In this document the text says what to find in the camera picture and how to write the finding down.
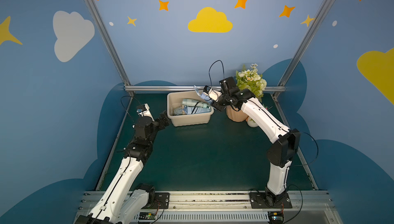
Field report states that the pale blue umbrella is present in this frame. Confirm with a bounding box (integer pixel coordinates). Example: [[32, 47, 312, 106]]
[[183, 106, 211, 115]]

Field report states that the pale green umbrella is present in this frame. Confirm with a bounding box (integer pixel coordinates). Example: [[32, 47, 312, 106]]
[[182, 99, 210, 109]]

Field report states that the mint green umbrella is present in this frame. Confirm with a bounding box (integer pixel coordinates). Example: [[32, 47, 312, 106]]
[[172, 107, 187, 116]]

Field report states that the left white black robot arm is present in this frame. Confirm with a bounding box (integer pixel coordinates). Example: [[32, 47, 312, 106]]
[[76, 111, 170, 224]]

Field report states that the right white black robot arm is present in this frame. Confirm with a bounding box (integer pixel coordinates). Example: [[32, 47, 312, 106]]
[[208, 87, 300, 208]]

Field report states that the beige plastic storage box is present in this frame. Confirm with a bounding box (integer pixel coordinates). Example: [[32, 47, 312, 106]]
[[167, 91, 214, 126]]

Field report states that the orange pot with green flowers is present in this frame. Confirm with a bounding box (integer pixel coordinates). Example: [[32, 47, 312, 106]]
[[226, 63, 267, 123]]

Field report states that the white pot with pink flowers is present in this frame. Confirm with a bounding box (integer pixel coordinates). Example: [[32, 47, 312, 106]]
[[246, 117, 259, 128]]

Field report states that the left circuit board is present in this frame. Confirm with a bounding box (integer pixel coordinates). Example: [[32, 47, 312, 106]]
[[138, 212, 157, 222]]

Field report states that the circuit board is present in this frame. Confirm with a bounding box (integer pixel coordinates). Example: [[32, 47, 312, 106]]
[[138, 212, 157, 222], [268, 212, 284, 224]]

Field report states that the right circuit board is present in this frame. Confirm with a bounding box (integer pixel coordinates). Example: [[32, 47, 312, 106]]
[[268, 212, 284, 224]]

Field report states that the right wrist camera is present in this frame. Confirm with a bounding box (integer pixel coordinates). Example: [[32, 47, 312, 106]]
[[203, 77, 237, 101]]

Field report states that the aluminium back frame bar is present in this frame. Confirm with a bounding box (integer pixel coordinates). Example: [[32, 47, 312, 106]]
[[124, 85, 286, 93]]

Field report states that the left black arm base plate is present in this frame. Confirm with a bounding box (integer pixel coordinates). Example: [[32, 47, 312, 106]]
[[143, 192, 170, 209]]

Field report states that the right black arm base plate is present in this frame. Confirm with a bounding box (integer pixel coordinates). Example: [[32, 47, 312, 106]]
[[249, 191, 292, 209]]

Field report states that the aluminium rail front frame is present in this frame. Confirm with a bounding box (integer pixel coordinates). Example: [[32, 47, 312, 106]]
[[72, 190, 339, 224]]

